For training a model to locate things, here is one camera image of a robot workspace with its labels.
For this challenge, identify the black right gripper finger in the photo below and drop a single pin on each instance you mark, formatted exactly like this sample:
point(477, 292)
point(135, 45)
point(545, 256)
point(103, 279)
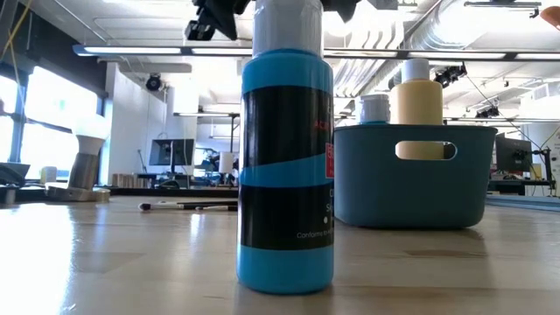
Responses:
point(343, 6)
point(219, 17)

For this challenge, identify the small teal paint bottle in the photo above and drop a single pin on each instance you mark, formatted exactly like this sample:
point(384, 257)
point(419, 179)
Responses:
point(374, 109)

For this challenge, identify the large yellow paint bottle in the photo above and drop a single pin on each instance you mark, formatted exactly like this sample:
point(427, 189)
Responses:
point(415, 105)

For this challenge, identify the small blue paint bottle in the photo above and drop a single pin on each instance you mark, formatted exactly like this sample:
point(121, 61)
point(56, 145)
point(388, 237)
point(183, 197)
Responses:
point(284, 131)

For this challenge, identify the teal plastic bin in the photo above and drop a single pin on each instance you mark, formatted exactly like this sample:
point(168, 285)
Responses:
point(415, 192)

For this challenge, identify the black ceiling spotlight cluster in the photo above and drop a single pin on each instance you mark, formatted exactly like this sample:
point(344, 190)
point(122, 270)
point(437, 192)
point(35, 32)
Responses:
point(448, 75)
point(487, 112)

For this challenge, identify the black computer monitor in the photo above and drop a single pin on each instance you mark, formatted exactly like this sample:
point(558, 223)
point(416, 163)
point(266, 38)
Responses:
point(512, 153)
point(164, 152)

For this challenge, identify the white background cup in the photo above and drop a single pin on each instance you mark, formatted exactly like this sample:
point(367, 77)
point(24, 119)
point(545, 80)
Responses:
point(226, 163)

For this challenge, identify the black ceiling fixture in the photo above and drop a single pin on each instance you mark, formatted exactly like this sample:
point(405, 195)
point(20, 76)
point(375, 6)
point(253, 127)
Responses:
point(503, 3)

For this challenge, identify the wooden slat rack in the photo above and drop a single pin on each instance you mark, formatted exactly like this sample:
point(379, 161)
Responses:
point(129, 180)

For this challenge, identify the black paintbrush silver ferrule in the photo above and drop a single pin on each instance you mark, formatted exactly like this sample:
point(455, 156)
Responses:
point(146, 207)

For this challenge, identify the small white container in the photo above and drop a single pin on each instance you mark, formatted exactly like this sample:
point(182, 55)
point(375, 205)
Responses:
point(48, 175)

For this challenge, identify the black background desk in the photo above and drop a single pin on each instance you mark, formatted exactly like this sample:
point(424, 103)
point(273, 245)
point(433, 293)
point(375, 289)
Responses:
point(516, 186)

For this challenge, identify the black ceiling camera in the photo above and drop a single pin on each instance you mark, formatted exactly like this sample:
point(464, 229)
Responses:
point(153, 82)

